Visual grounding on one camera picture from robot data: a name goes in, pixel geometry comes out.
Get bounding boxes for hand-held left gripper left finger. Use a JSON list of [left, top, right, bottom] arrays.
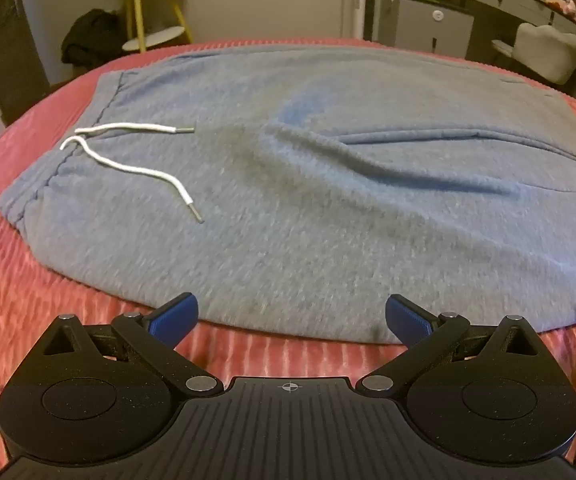
[[42, 292, 221, 397]]

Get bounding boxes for yellow side table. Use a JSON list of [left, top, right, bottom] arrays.
[[102, 0, 194, 53]]

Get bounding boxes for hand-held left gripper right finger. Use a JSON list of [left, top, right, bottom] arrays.
[[359, 294, 543, 397]]

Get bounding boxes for black bag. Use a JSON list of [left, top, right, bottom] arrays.
[[60, 9, 129, 68]]

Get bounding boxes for grey sweatpants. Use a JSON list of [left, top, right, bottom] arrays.
[[0, 45, 576, 346]]

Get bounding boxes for red ribbed bedspread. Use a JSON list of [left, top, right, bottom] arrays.
[[0, 35, 576, 480]]

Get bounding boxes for white shell chair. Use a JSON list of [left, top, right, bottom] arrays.
[[490, 22, 576, 86]]

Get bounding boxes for grey cabinet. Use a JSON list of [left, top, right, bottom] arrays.
[[378, 0, 476, 58]]

